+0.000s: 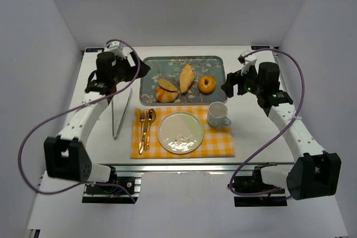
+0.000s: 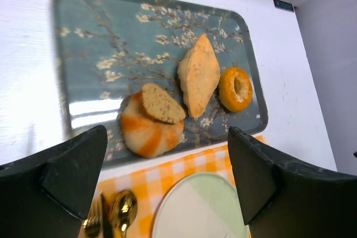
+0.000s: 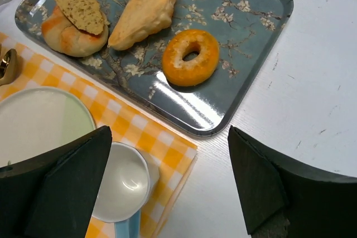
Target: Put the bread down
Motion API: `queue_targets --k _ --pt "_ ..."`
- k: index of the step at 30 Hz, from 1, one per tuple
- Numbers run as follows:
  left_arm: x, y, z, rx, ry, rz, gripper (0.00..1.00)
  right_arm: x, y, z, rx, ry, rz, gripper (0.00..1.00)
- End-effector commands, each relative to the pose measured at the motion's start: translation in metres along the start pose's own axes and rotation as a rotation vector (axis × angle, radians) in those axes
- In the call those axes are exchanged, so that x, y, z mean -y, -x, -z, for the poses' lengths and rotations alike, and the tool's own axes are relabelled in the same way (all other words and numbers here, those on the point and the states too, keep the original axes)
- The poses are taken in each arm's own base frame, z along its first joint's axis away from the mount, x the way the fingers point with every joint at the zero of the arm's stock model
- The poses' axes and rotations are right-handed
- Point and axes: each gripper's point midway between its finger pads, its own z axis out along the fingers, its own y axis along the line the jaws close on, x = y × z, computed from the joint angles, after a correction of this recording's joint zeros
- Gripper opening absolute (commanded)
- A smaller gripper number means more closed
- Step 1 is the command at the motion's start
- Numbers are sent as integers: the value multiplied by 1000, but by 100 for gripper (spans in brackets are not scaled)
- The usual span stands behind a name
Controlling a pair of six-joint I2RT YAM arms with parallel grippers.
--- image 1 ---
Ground brown seeded bread slice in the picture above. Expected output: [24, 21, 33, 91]
[158, 79, 177, 92]

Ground long pastry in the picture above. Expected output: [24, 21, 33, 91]
[179, 64, 195, 93]

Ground silver metal tongs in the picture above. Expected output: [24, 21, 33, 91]
[110, 89, 133, 140]

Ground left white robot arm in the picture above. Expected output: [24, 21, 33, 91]
[44, 51, 150, 183]

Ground twisted orange bread roll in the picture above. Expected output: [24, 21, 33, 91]
[156, 87, 178, 103]

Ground orange bagel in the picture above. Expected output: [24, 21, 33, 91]
[198, 75, 216, 94]

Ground blue floral tray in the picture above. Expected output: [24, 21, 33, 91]
[139, 56, 227, 106]

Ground gold spoon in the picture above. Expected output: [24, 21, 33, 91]
[144, 109, 156, 151]

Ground gold fork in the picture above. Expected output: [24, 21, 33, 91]
[138, 110, 146, 155]

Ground gold knife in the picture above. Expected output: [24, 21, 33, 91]
[142, 109, 155, 151]

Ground yellow checkered cloth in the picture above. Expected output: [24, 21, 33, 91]
[131, 106, 235, 159]

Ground white green ceramic plate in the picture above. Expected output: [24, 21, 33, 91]
[157, 111, 204, 155]

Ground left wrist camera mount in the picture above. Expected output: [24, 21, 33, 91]
[104, 41, 127, 59]

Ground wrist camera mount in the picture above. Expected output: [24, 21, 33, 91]
[238, 51, 257, 76]
[104, 41, 127, 59]

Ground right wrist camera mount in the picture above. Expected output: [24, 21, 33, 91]
[238, 51, 257, 76]

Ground white mug blue handle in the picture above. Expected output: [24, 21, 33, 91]
[207, 101, 231, 127]

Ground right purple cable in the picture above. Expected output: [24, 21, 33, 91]
[228, 48, 305, 201]

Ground aluminium table frame rail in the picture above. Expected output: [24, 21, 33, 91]
[98, 162, 295, 173]

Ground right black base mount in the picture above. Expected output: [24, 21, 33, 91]
[232, 164, 287, 207]

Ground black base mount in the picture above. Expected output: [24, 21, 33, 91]
[232, 164, 287, 207]
[82, 166, 141, 204]

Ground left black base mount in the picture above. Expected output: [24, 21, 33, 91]
[82, 166, 141, 204]

